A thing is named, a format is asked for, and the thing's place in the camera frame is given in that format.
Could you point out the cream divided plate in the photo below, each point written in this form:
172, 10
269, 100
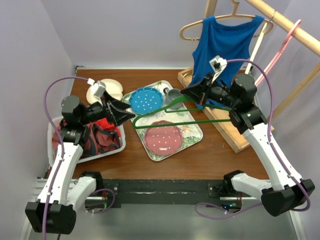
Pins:
113, 87

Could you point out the wooden clothes rack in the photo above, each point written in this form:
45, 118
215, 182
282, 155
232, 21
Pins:
228, 132

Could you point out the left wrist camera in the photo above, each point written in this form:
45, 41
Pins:
97, 88

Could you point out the green velvet hanger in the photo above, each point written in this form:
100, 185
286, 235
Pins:
180, 99

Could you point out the red tank top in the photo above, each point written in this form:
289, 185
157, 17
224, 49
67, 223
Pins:
103, 127

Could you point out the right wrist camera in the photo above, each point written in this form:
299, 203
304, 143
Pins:
218, 64

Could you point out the pink dotted plate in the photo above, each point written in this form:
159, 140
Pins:
164, 140

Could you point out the floral serving tray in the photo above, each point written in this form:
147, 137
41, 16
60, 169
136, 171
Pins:
191, 133

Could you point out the blue dotted plate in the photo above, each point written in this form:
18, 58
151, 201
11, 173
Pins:
145, 100

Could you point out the maroon motorcycle tank top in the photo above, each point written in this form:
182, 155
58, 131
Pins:
100, 144

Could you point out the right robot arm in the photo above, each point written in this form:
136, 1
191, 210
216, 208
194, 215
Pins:
285, 190

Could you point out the white plastic basket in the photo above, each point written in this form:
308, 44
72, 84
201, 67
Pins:
53, 140

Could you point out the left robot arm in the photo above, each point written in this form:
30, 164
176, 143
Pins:
55, 209

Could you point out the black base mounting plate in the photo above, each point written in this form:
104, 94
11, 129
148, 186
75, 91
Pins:
161, 192

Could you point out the blue tank top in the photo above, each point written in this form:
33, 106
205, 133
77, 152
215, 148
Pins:
228, 42

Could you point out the grey ceramic mug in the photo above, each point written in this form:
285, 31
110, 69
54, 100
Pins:
170, 95

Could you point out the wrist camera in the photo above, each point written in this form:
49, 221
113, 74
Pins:
97, 88
218, 64

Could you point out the cream wooden hanger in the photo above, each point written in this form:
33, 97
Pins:
267, 27

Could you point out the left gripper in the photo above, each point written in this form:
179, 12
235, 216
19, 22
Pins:
118, 116

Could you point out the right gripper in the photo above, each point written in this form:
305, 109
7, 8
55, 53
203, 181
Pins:
200, 91

